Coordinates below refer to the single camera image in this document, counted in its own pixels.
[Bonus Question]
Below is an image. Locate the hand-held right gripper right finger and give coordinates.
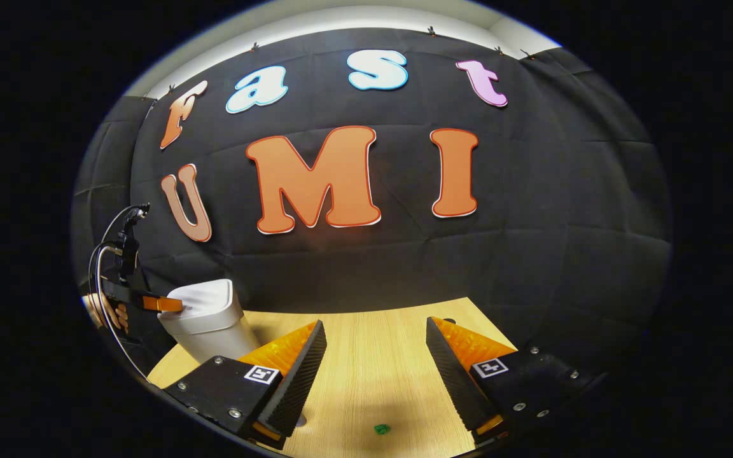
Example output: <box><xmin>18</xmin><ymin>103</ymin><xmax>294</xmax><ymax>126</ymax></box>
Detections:
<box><xmin>426</xmin><ymin>316</ymin><xmax>609</xmax><ymax>446</ymax></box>

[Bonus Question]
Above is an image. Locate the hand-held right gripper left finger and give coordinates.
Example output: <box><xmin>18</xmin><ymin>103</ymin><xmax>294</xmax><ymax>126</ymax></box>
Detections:
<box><xmin>162</xmin><ymin>320</ymin><xmax>328</xmax><ymax>450</ymax></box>

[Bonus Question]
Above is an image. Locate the white desktop garbage bin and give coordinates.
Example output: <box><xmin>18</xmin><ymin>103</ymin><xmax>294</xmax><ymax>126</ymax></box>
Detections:
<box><xmin>158</xmin><ymin>279</ymin><xmax>262</xmax><ymax>364</ymax></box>

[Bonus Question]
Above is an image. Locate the wooden desktop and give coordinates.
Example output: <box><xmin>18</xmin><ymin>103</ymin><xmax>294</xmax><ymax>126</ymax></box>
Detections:
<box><xmin>147</xmin><ymin>296</ymin><xmax>520</xmax><ymax>458</ymax></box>

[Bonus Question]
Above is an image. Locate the black cable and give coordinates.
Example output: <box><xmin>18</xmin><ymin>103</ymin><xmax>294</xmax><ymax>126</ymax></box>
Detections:
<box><xmin>88</xmin><ymin>204</ymin><xmax>151</xmax><ymax>379</ymax></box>

